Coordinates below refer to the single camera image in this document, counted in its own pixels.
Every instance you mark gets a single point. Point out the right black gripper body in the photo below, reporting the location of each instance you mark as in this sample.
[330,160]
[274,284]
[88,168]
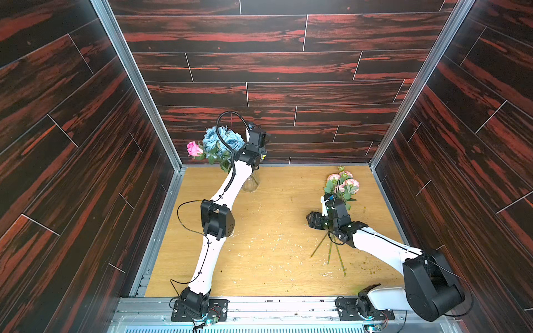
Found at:
[333,207]

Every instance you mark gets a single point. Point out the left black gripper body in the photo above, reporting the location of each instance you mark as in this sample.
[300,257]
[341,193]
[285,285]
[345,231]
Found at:
[259,152]

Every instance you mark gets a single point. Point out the pink peony spray stem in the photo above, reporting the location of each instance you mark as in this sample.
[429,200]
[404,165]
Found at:
[334,239]

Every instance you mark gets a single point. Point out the pale pink peony stem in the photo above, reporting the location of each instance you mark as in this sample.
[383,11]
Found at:
[341,186]

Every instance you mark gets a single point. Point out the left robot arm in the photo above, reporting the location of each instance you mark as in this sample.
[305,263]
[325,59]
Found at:
[218,223]

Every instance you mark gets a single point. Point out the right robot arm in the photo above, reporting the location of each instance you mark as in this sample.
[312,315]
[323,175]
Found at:
[430,290]

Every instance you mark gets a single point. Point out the clear glass vase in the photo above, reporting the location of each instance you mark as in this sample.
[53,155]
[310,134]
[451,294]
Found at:
[252,183]

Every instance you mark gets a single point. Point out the magenta rose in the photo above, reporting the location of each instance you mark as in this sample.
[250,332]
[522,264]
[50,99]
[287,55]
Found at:
[195,150]

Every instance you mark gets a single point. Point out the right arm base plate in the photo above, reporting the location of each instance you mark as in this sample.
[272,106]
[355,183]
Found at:
[353,308]

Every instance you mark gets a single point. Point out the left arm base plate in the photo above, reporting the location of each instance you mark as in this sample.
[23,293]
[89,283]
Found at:
[211,311]

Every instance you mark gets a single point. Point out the metal front rail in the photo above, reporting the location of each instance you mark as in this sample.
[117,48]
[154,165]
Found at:
[268,314]

